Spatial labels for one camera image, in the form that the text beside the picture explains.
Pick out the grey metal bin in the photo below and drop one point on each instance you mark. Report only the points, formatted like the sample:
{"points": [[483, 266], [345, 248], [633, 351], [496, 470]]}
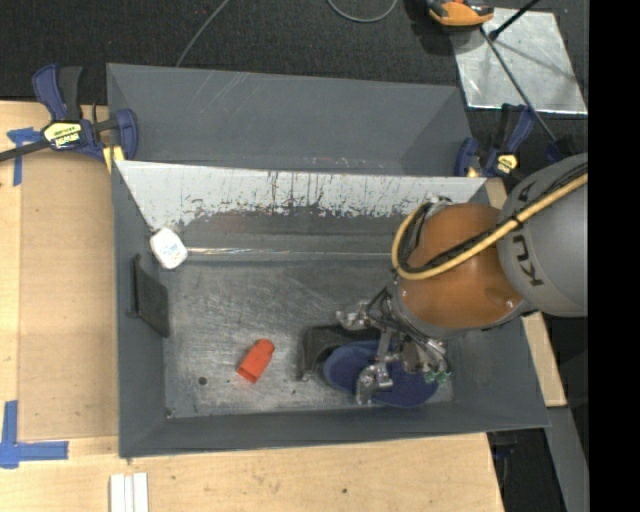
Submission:
{"points": [[280, 120]]}

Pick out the orange-red plastic cup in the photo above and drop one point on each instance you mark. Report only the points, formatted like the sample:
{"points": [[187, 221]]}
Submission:
{"points": [[255, 361]]}

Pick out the black curved flat piece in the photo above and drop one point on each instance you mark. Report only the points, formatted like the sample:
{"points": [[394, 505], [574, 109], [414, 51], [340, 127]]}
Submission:
{"points": [[315, 347]]}

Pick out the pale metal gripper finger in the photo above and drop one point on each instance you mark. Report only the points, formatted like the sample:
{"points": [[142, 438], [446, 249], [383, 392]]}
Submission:
{"points": [[374, 380], [354, 319]]}

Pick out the black flat block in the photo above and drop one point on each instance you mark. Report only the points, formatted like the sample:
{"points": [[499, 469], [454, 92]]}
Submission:
{"points": [[150, 300]]}

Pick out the small white box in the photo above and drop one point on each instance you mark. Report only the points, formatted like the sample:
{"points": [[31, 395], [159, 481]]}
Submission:
{"points": [[168, 248]]}

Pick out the blue cloth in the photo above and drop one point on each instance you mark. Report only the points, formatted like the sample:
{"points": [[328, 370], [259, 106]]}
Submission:
{"points": [[345, 370]]}

